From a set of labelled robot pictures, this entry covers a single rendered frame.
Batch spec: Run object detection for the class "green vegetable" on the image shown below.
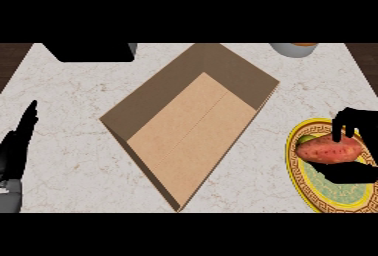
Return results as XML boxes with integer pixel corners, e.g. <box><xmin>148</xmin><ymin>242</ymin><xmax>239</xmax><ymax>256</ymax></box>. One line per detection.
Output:
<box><xmin>296</xmin><ymin>134</ymin><xmax>318</xmax><ymax>145</ymax></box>

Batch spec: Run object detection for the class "red sweet potato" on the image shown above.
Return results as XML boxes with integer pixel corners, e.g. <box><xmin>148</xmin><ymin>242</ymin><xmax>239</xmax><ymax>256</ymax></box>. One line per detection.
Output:
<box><xmin>294</xmin><ymin>134</ymin><xmax>365</xmax><ymax>165</ymax></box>

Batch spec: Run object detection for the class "yellow patterned plate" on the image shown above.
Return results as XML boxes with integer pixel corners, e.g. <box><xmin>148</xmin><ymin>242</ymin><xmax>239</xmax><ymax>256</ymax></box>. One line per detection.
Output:
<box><xmin>285</xmin><ymin>117</ymin><xmax>378</xmax><ymax>214</ymax></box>

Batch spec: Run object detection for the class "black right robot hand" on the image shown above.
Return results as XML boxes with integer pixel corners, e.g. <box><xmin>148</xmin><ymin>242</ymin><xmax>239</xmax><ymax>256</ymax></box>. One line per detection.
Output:
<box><xmin>315</xmin><ymin>106</ymin><xmax>378</xmax><ymax>185</ymax></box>

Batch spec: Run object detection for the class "grey cup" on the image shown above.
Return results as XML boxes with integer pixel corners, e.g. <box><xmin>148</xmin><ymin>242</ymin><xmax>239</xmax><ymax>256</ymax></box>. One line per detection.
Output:
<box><xmin>269</xmin><ymin>43</ymin><xmax>321</xmax><ymax>59</ymax></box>

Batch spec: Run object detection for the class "brown cardboard box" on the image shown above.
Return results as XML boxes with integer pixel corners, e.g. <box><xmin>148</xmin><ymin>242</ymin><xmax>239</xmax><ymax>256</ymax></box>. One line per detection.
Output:
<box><xmin>99</xmin><ymin>43</ymin><xmax>281</xmax><ymax>213</ymax></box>

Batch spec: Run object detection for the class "black appliance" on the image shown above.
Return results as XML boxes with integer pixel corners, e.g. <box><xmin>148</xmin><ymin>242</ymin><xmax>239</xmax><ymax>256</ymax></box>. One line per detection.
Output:
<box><xmin>42</xmin><ymin>43</ymin><xmax>139</xmax><ymax>63</ymax></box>

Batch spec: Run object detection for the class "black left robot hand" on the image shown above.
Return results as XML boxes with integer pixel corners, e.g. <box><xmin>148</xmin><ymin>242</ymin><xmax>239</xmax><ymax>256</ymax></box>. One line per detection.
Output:
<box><xmin>0</xmin><ymin>99</ymin><xmax>40</xmax><ymax>183</ymax></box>

